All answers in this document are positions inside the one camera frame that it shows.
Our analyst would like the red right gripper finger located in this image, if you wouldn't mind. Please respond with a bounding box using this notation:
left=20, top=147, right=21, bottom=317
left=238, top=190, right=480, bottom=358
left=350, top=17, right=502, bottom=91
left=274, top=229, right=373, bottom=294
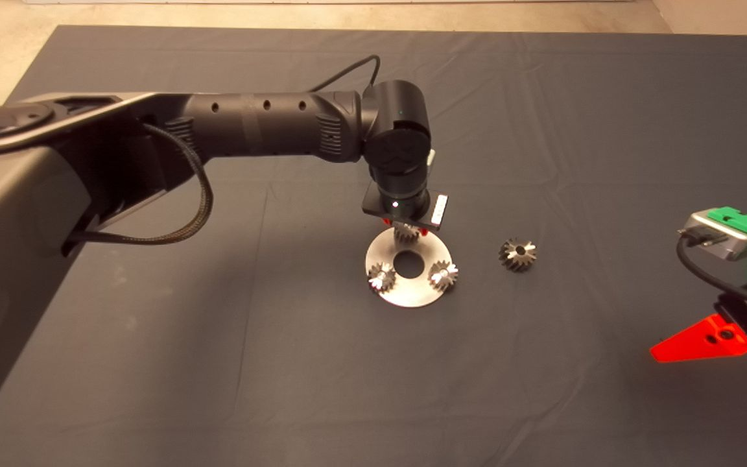
left=650, top=314, right=747, bottom=363

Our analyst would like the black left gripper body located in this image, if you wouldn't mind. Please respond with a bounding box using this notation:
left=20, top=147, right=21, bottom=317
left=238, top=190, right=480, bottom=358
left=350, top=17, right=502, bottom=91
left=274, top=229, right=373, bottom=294
left=362, top=184, right=449, bottom=233

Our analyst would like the large steel gear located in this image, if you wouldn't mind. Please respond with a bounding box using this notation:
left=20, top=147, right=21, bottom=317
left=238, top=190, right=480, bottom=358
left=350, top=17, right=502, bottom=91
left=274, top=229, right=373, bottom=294
left=499, top=237, right=538, bottom=273

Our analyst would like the round metal plate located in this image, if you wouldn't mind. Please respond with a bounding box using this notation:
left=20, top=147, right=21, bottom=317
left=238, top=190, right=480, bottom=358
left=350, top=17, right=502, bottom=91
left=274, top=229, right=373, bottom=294
left=365, top=228, right=452, bottom=308

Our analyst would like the dark grey table cloth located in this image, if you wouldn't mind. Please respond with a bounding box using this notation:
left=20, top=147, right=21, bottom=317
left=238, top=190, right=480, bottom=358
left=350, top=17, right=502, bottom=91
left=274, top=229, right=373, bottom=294
left=0, top=25, right=747, bottom=467

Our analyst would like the black right camera cable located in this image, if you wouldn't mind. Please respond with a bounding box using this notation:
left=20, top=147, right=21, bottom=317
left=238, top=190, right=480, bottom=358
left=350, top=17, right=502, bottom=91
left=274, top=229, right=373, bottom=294
left=676, top=235, right=747, bottom=318

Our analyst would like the silver right camera box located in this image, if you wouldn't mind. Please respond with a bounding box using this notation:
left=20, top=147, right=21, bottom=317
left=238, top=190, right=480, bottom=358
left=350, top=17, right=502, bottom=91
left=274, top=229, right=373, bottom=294
left=678, top=211, right=747, bottom=261

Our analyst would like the thin black left camera cable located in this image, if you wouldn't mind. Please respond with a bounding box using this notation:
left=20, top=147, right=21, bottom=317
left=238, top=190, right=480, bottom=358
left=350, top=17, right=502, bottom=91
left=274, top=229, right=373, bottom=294
left=309, top=55, right=381, bottom=91

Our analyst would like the braided black left arm cable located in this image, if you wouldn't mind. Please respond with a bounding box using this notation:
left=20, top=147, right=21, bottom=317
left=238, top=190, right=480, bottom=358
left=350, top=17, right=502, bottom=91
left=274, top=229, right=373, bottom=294
left=65, top=122, right=214, bottom=246

